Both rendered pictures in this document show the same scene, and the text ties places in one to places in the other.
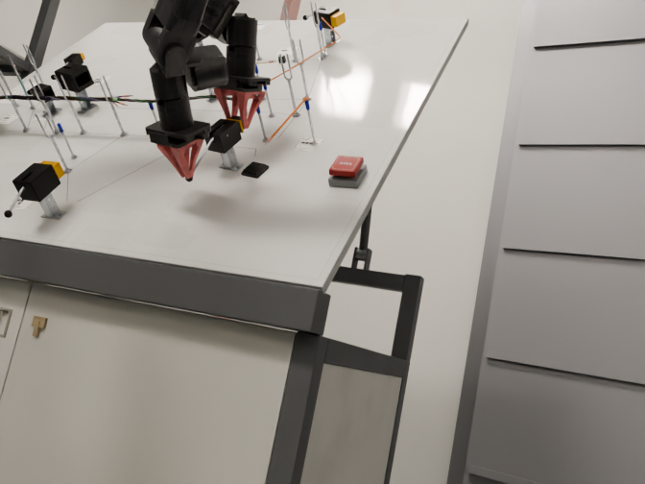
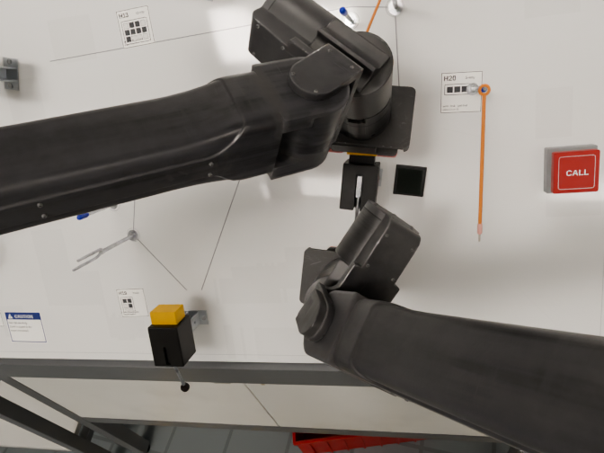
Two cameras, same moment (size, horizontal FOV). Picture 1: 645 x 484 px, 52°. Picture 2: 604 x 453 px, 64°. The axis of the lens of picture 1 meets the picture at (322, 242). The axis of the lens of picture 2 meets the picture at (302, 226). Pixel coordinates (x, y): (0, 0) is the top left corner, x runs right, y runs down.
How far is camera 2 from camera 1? 1.20 m
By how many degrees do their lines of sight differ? 60
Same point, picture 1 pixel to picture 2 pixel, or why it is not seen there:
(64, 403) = (324, 400)
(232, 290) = not seen: hidden behind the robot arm
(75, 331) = not seen: hidden behind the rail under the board
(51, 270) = (259, 379)
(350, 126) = (515, 19)
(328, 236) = (584, 290)
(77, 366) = (322, 389)
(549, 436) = not seen: outside the picture
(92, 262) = (306, 374)
